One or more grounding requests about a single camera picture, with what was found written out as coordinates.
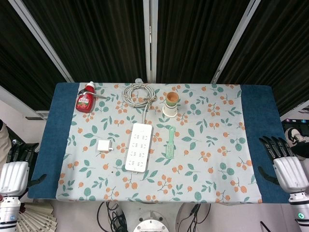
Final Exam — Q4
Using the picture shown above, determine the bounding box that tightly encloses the white frame post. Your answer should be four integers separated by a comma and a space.
8, 0, 74, 83
210, 0, 261, 84
142, 0, 158, 83

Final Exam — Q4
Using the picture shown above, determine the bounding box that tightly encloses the black floor cable bundle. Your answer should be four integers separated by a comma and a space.
185, 203, 212, 232
96, 202, 128, 232

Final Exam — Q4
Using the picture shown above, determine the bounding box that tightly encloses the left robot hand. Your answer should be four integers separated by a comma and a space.
0, 142, 48, 195

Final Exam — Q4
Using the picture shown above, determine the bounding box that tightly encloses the green plastic brush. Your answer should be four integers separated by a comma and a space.
165, 126, 176, 160

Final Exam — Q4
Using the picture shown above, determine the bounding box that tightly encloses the metal spoon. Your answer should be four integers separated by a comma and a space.
78, 88, 111, 100

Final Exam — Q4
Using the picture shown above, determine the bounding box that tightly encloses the floral tablecloth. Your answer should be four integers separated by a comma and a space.
55, 83, 263, 204

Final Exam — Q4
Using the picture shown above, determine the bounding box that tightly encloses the red ketchup bottle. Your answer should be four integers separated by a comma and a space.
75, 81, 97, 113

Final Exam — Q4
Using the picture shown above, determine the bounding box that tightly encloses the paper folding fan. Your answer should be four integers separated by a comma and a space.
14, 202, 58, 232

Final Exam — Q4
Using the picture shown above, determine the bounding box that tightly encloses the blue table cover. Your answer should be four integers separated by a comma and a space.
27, 83, 300, 204

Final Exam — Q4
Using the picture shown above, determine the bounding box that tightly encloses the white plug adapter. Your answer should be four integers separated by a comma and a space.
97, 139, 114, 153

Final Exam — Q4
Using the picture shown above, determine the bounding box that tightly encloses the grey cable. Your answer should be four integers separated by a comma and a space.
122, 77, 158, 124

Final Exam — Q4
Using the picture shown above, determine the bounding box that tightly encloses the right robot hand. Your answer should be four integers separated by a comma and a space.
257, 135, 309, 194

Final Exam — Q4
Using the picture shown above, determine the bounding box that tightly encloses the person in beige jacket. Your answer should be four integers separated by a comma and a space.
0, 119, 13, 165

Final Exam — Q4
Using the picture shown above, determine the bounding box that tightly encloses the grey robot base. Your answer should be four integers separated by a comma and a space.
132, 210, 169, 232

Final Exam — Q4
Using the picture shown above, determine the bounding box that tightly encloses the white power strip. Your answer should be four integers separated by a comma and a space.
125, 122, 154, 174

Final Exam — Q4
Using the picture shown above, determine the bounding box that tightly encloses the white black sneaker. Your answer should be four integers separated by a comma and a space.
284, 128, 309, 149

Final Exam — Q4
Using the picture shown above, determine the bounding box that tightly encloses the green brown paper cup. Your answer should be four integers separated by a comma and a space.
165, 91, 180, 107

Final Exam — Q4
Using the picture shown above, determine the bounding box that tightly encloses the black pleated curtain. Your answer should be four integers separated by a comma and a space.
0, 0, 309, 116

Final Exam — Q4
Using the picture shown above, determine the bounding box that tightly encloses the white paper cup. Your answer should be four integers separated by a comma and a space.
162, 102, 178, 118

